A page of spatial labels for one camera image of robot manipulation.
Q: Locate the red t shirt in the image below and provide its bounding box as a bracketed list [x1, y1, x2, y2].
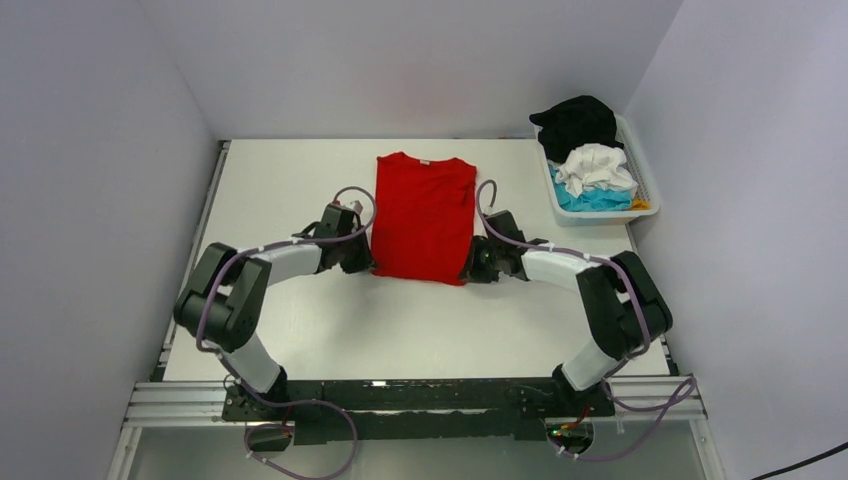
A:
[371, 152, 477, 286]

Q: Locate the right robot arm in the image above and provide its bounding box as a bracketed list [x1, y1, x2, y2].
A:
[459, 210, 673, 415]

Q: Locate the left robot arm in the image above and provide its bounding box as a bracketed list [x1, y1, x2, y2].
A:
[173, 203, 376, 420]

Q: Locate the turquoise t shirt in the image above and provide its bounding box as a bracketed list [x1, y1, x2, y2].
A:
[548, 165, 636, 213]

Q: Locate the white t shirt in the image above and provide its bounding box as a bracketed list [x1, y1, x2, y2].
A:
[553, 143, 639, 200]

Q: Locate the black t shirt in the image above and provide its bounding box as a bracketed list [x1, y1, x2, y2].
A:
[529, 95, 624, 164]

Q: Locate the white laundry basket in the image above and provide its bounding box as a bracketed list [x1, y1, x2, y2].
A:
[533, 113, 662, 227]

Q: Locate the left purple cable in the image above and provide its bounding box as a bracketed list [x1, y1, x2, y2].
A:
[193, 185, 379, 480]

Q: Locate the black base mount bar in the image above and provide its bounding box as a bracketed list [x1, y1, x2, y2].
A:
[222, 377, 615, 445]

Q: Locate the black floor cable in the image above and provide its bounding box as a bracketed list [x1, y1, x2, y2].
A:
[751, 441, 848, 480]

